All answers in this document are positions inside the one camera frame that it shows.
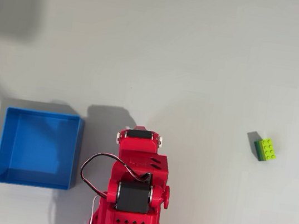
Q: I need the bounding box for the black red servo cable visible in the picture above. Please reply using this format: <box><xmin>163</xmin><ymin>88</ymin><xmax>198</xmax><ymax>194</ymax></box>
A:
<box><xmin>77</xmin><ymin>150</ymin><xmax>155</xmax><ymax>206</ymax></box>

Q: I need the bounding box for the blue square tray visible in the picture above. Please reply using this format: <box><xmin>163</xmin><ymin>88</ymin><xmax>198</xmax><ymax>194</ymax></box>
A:
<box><xmin>0</xmin><ymin>104</ymin><xmax>86</xmax><ymax>194</ymax></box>

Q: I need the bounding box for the white servo cable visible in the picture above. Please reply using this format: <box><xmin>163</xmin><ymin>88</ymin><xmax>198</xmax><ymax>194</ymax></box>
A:
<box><xmin>89</xmin><ymin>193</ymin><xmax>100</xmax><ymax>224</ymax></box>

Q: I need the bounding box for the green lego brick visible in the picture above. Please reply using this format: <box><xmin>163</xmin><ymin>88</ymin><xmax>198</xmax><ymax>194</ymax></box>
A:
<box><xmin>251</xmin><ymin>136</ymin><xmax>280</xmax><ymax>165</ymax></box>

